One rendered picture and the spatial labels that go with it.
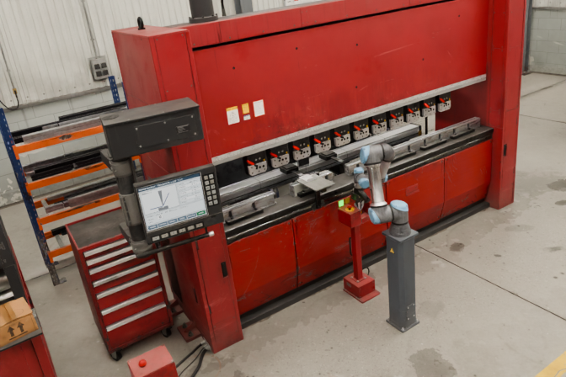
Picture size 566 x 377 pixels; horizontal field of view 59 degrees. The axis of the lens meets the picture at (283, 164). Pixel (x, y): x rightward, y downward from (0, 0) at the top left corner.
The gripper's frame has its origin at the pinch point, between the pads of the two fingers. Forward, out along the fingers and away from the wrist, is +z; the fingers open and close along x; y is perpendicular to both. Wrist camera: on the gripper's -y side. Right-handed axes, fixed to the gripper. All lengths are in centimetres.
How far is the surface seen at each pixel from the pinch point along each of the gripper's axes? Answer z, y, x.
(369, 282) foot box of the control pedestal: 62, -13, 2
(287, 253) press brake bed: 28, 21, 57
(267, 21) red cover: -147, 44, 45
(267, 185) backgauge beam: -13, 61, 47
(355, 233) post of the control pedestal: 18.1, -2.2, 6.8
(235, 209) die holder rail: -17, 37, 90
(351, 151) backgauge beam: -17, 60, -42
